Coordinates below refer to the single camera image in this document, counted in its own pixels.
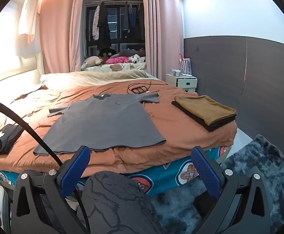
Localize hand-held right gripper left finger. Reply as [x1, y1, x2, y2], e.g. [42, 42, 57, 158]
[11, 146, 91, 234]

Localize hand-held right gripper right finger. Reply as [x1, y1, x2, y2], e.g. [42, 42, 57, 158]
[190, 146, 279, 234]

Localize grey t-shirt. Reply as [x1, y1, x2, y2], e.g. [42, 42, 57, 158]
[33, 93, 167, 156]

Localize folded black clothes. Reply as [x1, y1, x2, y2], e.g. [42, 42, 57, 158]
[171, 101, 237, 132]

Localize dark cloth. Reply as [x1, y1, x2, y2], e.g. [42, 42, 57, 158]
[0, 124, 27, 156]

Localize orange-brown fleece blanket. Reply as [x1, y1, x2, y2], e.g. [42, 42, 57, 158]
[0, 84, 238, 178]

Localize person's leg in grey pants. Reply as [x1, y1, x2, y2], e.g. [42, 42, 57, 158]
[76, 171, 164, 234]

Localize grey fluffy rug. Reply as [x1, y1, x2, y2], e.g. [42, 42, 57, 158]
[142, 134, 284, 234]

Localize folded brown shirt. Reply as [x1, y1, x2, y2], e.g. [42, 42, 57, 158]
[174, 95, 237, 126]

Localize cream padded panel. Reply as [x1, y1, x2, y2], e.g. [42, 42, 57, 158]
[0, 51, 44, 127]

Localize white nightstand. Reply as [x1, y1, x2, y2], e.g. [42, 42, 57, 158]
[166, 74, 198, 93]

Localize cream duvet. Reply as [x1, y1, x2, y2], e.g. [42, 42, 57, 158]
[40, 62, 161, 89]

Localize striped bag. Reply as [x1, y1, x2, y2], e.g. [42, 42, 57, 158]
[179, 54, 192, 76]

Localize beige plush toy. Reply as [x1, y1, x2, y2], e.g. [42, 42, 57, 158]
[81, 56, 103, 71]

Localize pink plush toy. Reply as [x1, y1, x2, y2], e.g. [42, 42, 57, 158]
[105, 56, 130, 64]

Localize dark brown plush bear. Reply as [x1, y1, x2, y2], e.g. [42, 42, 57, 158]
[98, 49, 117, 64]

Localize black and white plush toy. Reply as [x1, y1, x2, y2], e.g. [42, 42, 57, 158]
[129, 55, 146, 63]

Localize grey plush pillow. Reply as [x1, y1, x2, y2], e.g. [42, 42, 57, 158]
[119, 49, 146, 57]

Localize pink curtain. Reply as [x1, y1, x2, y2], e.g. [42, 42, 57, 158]
[40, 0, 85, 74]
[142, 0, 185, 81]

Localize white hanging garment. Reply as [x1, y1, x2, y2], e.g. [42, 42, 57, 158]
[18, 0, 41, 43]

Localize black hanging coat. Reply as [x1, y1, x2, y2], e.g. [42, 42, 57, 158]
[97, 2, 112, 51]

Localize floral hanging garment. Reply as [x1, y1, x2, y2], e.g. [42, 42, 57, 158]
[92, 5, 101, 41]

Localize dark window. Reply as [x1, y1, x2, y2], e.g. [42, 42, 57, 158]
[84, 0, 146, 59]

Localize dark hanging shirt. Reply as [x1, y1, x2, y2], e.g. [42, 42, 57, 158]
[121, 2, 133, 32]

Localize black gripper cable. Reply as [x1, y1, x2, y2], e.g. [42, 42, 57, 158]
[0, 96, 90, 234]

